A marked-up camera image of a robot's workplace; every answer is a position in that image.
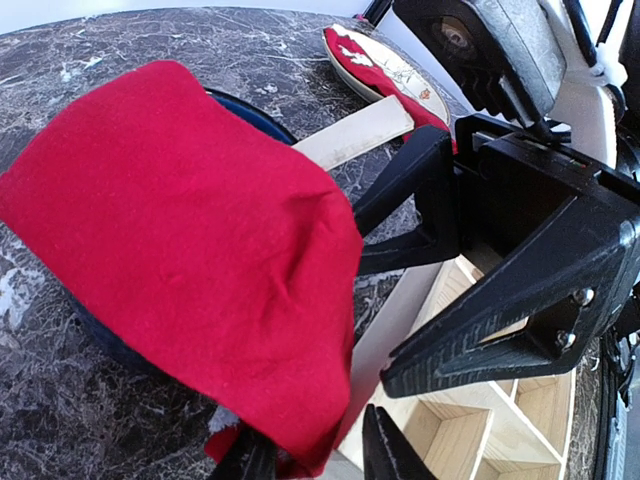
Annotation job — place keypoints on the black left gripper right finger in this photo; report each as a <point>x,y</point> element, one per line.
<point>387,454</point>

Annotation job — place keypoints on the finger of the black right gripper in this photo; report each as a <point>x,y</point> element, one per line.
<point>536,312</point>
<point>422,170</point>

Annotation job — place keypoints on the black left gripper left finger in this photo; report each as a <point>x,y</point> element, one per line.
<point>252,456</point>

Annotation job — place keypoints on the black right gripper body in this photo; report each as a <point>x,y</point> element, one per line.
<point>507,184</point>

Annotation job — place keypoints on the plain red sock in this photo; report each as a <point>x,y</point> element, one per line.
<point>224,257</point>

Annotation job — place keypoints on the round beige decorated plate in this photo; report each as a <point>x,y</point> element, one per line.
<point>395,75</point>

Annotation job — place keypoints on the wooden compartment tray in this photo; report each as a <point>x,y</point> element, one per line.
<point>508,429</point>

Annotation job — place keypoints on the dark blue mug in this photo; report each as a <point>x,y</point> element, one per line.
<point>106,340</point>

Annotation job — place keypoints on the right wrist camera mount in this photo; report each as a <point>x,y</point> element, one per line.
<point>505,56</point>

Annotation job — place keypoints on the black right corner post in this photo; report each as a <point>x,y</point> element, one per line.
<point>375,11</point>

